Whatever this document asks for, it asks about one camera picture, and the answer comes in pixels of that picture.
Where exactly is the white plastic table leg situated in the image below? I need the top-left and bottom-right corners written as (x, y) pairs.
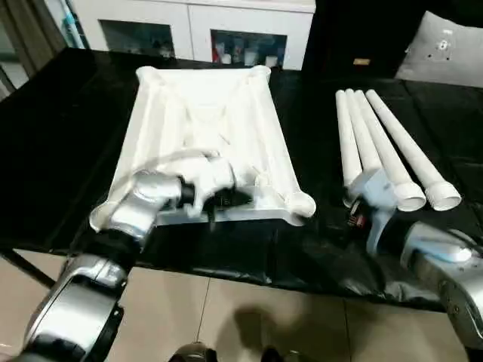
top-left (365, 90), bottom-right (462, 212)
top-left (334, 90), bottom-right (365, 188)
top-left (345, 88), bottom-right (380, 178)
top-left (354, 89), bottom-right (427, 212)

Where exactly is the white plastic table top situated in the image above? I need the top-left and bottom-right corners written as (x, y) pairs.
top-left (89, 66), bottom-right (317, 234)

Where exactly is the dark left robot foot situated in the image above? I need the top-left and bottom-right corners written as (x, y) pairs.
top-left (169, 341), bottom-right (218, 362)

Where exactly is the black table mat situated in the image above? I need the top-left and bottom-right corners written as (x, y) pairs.
top-left (0, 47), bottom-right (483, 314)

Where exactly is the black cabinet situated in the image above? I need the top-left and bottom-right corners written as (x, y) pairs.
top-left (301, 0), bottom-right (427, 81)

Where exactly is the grey cushion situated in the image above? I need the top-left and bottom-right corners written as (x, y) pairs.
top-left (394, 10), bottom-right (483, 90)

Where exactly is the white glass-door cabinet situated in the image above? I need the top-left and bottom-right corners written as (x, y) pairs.
top-left (70, 0), bottom-right (316, 72)

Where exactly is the grey curtain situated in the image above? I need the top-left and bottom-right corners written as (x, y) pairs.
top-left (0, 0), bottom-right (67, 101)

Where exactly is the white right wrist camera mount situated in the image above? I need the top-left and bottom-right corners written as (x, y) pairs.
top-left (356, 167), bottom-right (401, 254)

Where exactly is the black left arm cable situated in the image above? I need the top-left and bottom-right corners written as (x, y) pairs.
top-left (112, 148), bottom-right (214, 197)

